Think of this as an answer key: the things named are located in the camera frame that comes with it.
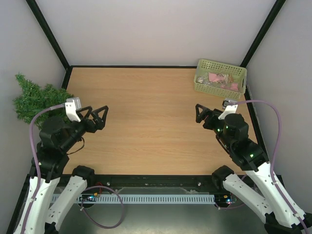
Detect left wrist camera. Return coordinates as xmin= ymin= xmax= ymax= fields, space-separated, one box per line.
xmin=65 ymin=97 xmax=81 ymax=122

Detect pink fabric bow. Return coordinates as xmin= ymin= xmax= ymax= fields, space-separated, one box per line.
xmin=208 ymin=73 xmax=225 ymax=82

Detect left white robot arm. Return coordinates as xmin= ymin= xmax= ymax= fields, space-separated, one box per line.
xmin=14 ymin=101 xmax=109 ymax=234

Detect black aluminium front rail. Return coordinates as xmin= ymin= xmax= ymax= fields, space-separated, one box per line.
xmin=87 ymin=175 xmax=218 ymax=190

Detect purple cable loop front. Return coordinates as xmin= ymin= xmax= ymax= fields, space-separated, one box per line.
xmin=79 ymin=185 xmax=125 ymax=229

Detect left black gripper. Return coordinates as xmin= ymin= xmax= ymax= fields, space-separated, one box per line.
xmin=60 ymin=105 xmax=109 ymax=152

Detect green perforated plastic basket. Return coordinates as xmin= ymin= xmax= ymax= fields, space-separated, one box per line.
xmin=194 ymin=58 xmax=247 ymax=100

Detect white slotted cable duct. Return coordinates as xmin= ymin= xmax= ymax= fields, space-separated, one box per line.
xmin=50 ymin=194 xmax=215 ymax=204

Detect silver glitter ball ornament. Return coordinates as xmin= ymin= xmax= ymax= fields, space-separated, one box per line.
xmin=196 ymin=77 xmax=206 ymax=84

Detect clear string light garland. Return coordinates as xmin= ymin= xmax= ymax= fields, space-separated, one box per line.
xmin=208 ymin=73 xmax=235 ymax=88

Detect small green christmas tree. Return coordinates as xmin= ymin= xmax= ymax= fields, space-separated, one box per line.
xmin=13 ymin=73 xmax=74 ymax=124

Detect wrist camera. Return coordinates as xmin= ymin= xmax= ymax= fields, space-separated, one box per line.
xmin=65 ymin=97 xmax=81 ymax=122
xmin=218 ymin=98 xmax=238 ymax=120

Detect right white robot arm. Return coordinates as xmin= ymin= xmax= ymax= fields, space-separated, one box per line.
xmin=195 ymin=100 xmax=312 ymax=234

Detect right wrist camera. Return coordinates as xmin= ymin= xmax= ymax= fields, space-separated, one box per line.
xmin=218 ymin=98 xmax=238 ymax=120

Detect pink fabric triangle ornament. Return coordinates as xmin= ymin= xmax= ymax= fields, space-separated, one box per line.
xmin=220 ymin=83 xmax=239 ymax=92

